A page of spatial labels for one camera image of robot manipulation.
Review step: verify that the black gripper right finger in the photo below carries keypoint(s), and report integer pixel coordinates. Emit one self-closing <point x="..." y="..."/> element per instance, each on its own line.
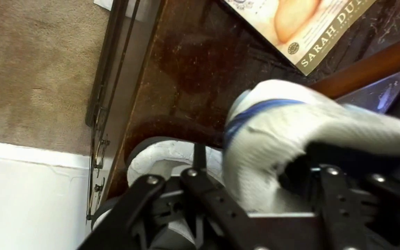
<point x="371" y="209"/>

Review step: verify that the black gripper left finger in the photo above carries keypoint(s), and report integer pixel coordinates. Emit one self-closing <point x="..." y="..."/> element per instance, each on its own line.
<point x="162" y="203"/>

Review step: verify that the white blue sneaker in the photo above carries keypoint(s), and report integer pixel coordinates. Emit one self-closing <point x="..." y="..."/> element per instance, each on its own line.
<point x="273" y="134"/>

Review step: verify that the black metal shoe rack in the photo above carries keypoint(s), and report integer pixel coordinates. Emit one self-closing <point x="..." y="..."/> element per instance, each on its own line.
<point x="104" y="70"/>

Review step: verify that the grey slipper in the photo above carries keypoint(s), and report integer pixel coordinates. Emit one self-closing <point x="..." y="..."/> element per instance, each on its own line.
<point x="162" y="155"/>

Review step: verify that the dark wooden dresser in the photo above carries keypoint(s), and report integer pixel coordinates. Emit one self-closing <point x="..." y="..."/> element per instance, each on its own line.
<point x="190" y="70"/>

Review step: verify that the brown wooden stick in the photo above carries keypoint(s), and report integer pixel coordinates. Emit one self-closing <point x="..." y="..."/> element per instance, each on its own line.
<point x="371" y="63"/>

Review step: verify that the Sarah Dunant paperback book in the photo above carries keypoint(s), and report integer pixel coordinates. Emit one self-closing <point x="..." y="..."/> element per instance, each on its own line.
<point x="305" y="28"/>

